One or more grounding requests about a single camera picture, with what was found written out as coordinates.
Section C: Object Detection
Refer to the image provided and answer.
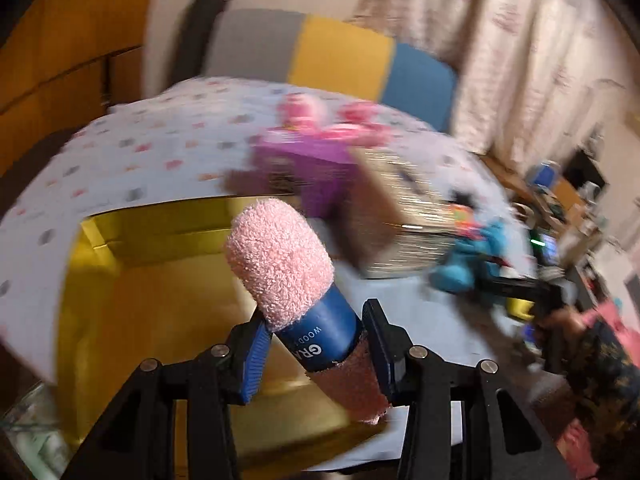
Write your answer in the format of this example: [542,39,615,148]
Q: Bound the blue plush pink ears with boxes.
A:
[428,219,509,295]

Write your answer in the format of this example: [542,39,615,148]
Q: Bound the pink sock blue label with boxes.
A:
[224,198,390,425]

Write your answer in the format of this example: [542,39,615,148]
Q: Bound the person's right hand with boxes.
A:
[537,306,587,344]

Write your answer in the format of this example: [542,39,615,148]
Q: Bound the wooden side desk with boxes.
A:
[480,155,602,238]

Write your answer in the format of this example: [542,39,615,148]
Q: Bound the blue folding chair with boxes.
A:
[525,160,561,192]

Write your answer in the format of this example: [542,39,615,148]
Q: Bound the gold storage box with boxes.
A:
[55,196,384,479]

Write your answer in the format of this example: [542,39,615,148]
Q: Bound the patterned white curtain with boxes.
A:
[350,0,639,171]

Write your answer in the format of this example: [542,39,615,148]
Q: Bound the purple cardboard box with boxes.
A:
[226,128,356,218]

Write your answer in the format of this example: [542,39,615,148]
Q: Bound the patterned white tablecloth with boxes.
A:
[0,76,539,474]

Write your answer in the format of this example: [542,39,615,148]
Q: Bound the pink spotted plush toy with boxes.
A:
[277,92,394,148]

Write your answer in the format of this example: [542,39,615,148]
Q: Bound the wooden wardrobe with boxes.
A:
[1,0,150,170]

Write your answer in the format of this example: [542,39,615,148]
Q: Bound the grey yellow blue chair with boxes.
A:
[166,0,458,132]

